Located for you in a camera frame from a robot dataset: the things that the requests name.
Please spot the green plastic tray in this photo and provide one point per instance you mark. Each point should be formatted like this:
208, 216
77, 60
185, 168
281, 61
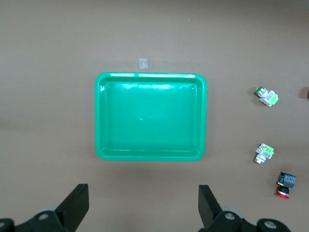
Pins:
149, 120

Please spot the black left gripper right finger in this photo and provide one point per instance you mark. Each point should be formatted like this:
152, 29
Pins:
210, 210

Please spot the green push button white body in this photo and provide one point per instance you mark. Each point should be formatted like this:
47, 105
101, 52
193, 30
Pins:
267, 96

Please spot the silver-headed push button green label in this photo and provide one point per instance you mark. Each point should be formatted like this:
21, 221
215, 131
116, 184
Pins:
263, 152

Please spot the dark brown object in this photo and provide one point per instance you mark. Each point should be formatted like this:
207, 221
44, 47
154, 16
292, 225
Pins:
306, 92

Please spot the red push button black body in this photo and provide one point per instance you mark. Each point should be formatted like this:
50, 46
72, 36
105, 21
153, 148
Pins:
286, 181

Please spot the clear tape piece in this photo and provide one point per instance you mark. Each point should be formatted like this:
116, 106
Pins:
143, 64

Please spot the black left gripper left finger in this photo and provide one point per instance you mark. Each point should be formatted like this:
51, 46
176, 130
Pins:
72, 207

